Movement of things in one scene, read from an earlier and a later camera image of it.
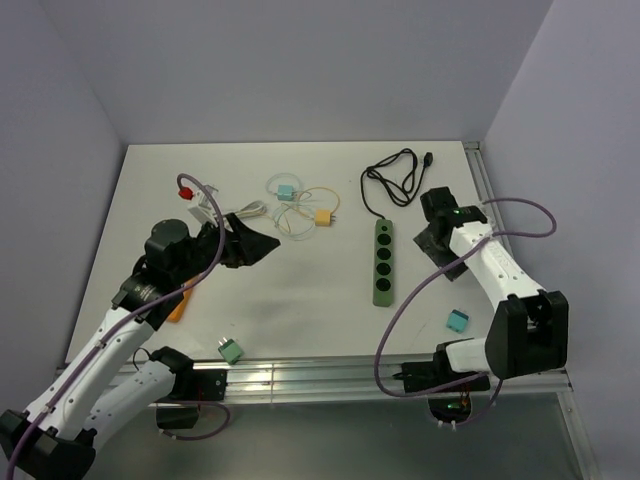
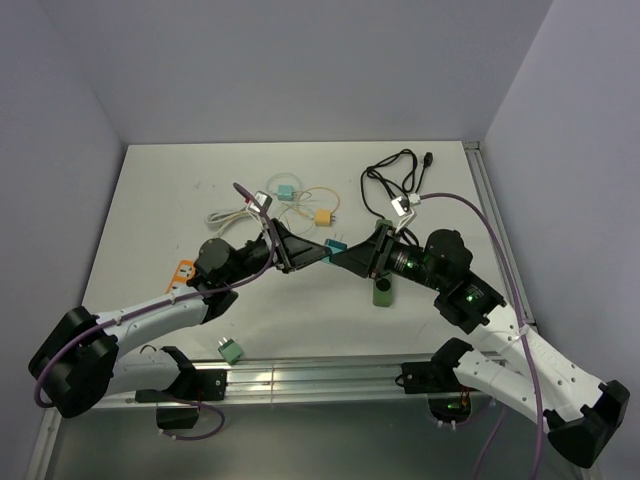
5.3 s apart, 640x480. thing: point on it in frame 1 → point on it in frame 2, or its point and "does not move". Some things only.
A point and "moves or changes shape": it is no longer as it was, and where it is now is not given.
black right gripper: x=424 y=242 → x=358 y=258
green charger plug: x=231 y=352 does not move
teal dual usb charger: x=457 y=321 moves or changes shape
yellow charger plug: x=324 y=218 does not move
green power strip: x=383 y=262 does not move
